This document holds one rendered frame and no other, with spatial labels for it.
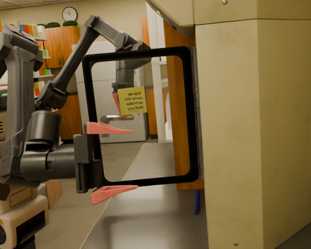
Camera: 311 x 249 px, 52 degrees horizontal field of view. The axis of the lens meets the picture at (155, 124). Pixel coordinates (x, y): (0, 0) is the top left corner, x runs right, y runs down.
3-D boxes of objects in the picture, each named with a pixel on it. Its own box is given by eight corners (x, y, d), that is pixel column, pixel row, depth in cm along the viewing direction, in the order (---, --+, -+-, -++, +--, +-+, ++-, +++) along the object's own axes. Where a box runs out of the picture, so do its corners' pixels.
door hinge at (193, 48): (203, 178, 97) (195, 46, 90) (204, 181, 95) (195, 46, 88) (198, 178, 98) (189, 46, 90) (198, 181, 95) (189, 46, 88)
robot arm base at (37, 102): (42, 103, 158) (23, 106, 147) (51, 92, 154) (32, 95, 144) (52, 116, 157) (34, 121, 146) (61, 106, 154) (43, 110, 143)
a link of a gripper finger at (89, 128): (128, 119, 53) (75, 122, 55) (131, 161, 53) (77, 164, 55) (136, 119, 60) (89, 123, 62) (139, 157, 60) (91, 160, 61)
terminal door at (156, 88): (199, 181, 96) (189, 45, 89) (97, 190, 96) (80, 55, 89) (198, 180, 97) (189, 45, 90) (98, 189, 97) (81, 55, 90)
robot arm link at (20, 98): (33, 58, 92) (-5, 41, 85) (44, 45, 89) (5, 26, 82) (39, 194, 67) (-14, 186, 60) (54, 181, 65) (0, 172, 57)
